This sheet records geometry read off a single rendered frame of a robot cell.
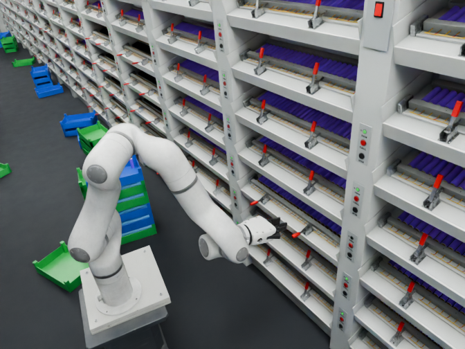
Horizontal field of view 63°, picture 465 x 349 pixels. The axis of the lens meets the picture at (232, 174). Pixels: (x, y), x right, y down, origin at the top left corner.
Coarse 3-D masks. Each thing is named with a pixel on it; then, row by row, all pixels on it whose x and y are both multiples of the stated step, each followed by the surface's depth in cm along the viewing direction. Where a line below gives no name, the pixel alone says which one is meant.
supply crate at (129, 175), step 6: (132, 156) 226; (126, 168) 227; (132, 168) 227; (138, 168) 211; (120, 174) 222; (126, 174) 221; (132, 174) 211; (138, 174) 213; (120, 180) 210; (126, 180) 211; (132, 180) 213; (138, 180) 214
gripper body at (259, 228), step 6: (258, 216) 137; (246, 222) 133; (252, 222) 133; (258, 222) 133; (264, 222) 134; (252, 228) 130; (258, 228) 130; (264, 228) 131; (270, 228) 131; (252, 234) 127; (258, 234) 128; (264, 234) 129; (270, 234) 130; (252, 240) 128; (258, 240) 129; (264, 240) 130; (270, 240) 132
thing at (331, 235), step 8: (256, 184) 175; (264, 192) 172; (272, 192) 168; (280, 200) 163; (288, 208) 161; (296, 208) 157; (304, 216) 153; (320, 224) 148; (328, 232) 144; (336, 240) 140
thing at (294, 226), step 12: (240, 180) 177; (252, 192) 176; (276, 216) 161; (288, 216) 159; (288, 228) 159; (300, 228) 153; (312, 240) 147; (324, 240) 145; (324, 252) 142; (336, 252) 140; (336, 264) 139
